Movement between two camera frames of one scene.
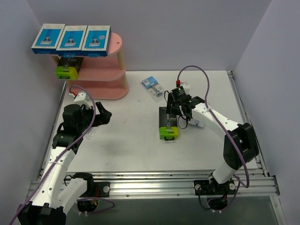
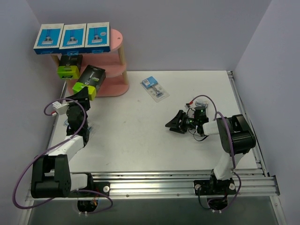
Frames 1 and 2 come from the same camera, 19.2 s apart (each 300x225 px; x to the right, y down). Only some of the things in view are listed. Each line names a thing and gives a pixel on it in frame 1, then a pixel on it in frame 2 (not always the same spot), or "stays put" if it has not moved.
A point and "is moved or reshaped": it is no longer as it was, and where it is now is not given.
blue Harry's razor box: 47,39 stays put
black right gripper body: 175,107 to 183,122
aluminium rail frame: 259,183 stays put
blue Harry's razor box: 97,41 is moved or reshaped
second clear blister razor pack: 151,84 stays put
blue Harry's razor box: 70,43 is moved or reshaped
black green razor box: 68,68 stays put
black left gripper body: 96,115 to 82,100
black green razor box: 168,130 to 92,78
